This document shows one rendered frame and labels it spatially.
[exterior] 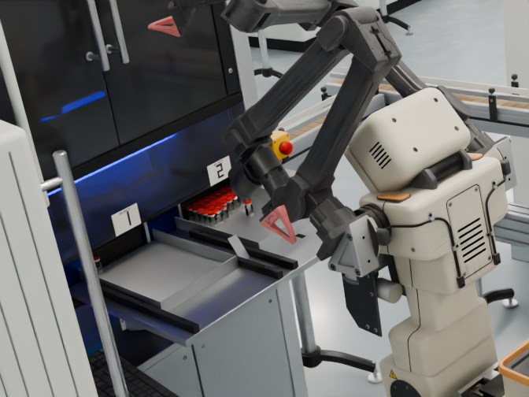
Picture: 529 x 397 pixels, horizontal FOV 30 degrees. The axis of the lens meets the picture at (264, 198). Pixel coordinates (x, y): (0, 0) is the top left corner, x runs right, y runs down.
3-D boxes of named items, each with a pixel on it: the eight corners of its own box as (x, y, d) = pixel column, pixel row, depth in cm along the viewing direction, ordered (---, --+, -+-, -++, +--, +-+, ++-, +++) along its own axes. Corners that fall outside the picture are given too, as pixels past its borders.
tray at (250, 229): (176, 228, 282) (174, 217, 280) (240, 192, 297) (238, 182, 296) (260, 254, 258) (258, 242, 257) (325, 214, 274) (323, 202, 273)
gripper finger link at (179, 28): (142, -3, 203) (183, -13, 200) (157, 27, 207) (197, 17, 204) (134, 14, 198) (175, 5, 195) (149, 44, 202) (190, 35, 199)
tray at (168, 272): (80, 280, 261) (77, 268, 259) (155, 239, 277) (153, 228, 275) (162, 314, 238) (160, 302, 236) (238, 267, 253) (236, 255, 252)
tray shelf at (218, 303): (67, 295, 259) (65, 289, 258) (253, 191, 301) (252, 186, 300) (186, 347, 226) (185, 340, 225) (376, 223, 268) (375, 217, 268)
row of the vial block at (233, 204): (203, 226, 279) (200, 212, 277) (247, 202, 290) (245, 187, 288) (209, 228, 278) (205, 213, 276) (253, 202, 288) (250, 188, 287)
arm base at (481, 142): (477, 158, 211) (512, 139, 217) (452, 132, 213) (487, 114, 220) (460, 183, 217) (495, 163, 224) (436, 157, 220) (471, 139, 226)
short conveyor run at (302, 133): (254, 194, 304) (246, 147, 297) (220, 186, 314) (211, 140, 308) (390, 119, 345) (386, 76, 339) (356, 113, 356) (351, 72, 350)
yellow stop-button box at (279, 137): (259, 159, 298) (255, 137, 296) (275, 150, 303) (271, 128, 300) (277, 163, 293) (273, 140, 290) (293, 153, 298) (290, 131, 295)
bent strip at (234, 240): (231, 258, 259) (227, 238, 257) (238, 254, 261) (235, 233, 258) (268, 271, 249) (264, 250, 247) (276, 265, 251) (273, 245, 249)
